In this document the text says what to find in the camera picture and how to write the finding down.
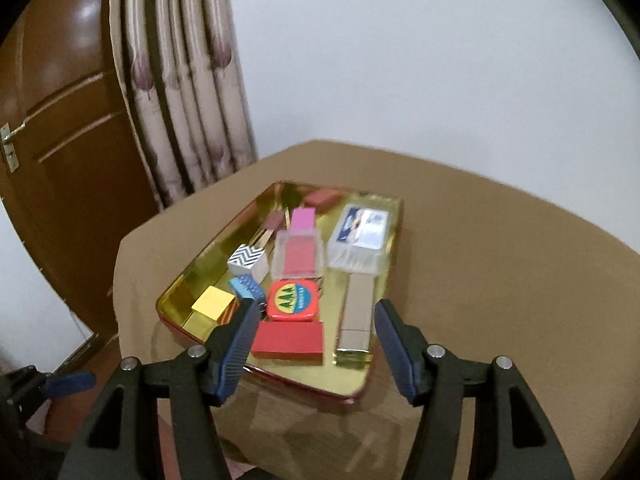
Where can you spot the yellow block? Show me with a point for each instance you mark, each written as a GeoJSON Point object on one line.
{"type": "Point", "coordinates": [212, 300]}

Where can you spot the red tin box gold interior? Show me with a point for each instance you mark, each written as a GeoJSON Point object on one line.
{"type": "Point", "coordinates": [300, 367]}

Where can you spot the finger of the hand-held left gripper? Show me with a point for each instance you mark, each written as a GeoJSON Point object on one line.
{"type": "Point", "coordinates": [70, 384]}

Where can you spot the blue dotted block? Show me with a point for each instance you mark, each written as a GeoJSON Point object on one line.
{"type": "Point", "coordinates": [245, 287]}

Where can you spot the brown wooden door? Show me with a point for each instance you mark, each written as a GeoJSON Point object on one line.
{"type": "Point", "coordinates": [65, 185]}

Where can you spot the red block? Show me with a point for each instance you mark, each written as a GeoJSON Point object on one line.
{"type": "Point", "coordinates": [287, 340]}

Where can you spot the clear plastic swab box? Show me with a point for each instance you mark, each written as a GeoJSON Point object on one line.
{"type": "Point", "coordinates": [357, 230]}

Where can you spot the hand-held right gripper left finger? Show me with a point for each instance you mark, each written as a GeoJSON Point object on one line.
{"type": "Point", "coordinates": [235, 355]}

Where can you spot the clear case with pink insert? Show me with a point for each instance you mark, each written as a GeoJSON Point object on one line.
{"type": "Point", "coordinates": [297, 255]}

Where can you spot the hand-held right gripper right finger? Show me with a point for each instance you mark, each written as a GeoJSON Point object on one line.
{"type": "Point", "coordinates": [395, 350]}

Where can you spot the silver metal bar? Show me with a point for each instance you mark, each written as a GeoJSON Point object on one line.
{"type": "Point", "coordinates": [357, 305]}

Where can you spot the red tape measure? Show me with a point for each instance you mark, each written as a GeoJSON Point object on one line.
{"type": "Point", "coordinates": [292, 300]}

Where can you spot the white zigzag pattern block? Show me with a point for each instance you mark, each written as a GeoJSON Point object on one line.
{"type": "Point", "coordinates": [247, 260]}

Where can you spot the floral curtain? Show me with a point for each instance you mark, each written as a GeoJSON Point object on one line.
{"type": "Point", "coordinates": [190, 85]}

